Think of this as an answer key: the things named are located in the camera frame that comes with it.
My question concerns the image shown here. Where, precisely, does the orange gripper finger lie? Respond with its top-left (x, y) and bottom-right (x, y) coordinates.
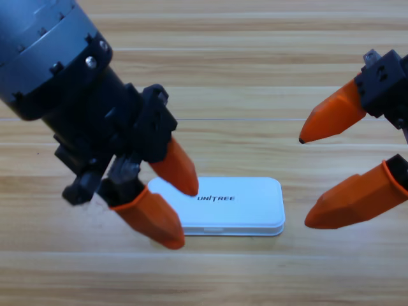
top-left (304, 154), bottom-right (408, 230)

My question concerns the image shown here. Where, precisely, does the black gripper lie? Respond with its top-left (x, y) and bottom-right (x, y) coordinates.
top-left (298, 49), bottom-right (408, 145)
top-left (41, 65), bottom-right (200, 251)

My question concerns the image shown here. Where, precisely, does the white Unitree pencil case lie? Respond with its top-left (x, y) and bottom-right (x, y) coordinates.
top-left (147, 177), bottom-right (286, 237)

